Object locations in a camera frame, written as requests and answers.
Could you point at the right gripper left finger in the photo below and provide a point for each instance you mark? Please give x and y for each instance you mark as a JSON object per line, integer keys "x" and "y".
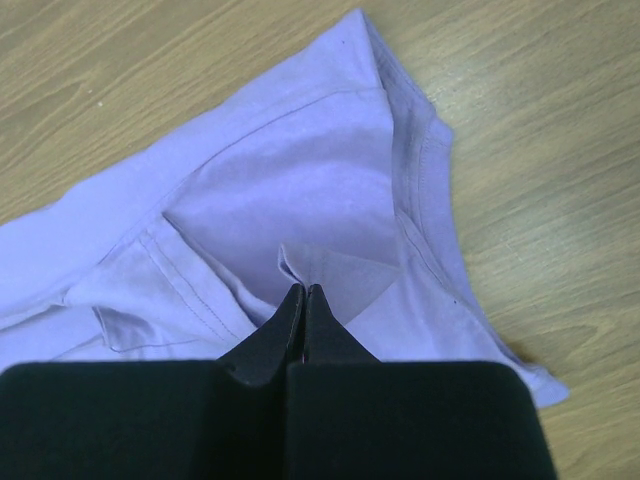
{"x": 195, "y": 419}

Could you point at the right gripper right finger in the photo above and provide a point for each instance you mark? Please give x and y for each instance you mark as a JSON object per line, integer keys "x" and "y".
{"x": 351, "y": 416}

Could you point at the purple t shirt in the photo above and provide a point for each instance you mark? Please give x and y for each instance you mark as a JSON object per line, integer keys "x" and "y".
{"x": 332, "y": 168}

